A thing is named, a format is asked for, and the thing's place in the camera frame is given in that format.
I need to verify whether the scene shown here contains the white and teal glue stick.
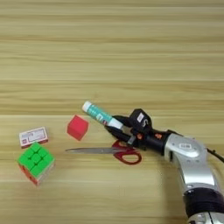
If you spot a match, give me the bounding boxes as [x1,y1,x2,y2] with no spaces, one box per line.
[81,101,124,130]

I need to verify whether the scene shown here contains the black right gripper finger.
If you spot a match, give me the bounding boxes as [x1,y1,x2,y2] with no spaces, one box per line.
[112,115,133,128]
[103,125,137,144]

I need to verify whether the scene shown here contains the red handled scissors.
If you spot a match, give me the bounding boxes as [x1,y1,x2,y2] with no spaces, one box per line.
[64,139,144,166]

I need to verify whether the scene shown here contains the green and red puzzle cube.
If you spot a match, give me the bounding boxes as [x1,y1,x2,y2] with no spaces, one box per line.
[17,141,56,186]

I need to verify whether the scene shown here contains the red foam cube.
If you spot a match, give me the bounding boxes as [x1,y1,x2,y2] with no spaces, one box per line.
[66,114,90,142]

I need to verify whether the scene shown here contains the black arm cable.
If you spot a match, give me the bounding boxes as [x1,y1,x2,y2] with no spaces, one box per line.
[206,147,224,165]

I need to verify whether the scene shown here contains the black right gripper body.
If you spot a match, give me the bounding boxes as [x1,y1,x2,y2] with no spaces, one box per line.
[127,129,172,156]

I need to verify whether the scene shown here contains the red and white card box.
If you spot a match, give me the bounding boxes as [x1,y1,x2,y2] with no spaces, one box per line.
[18,126,50,150]

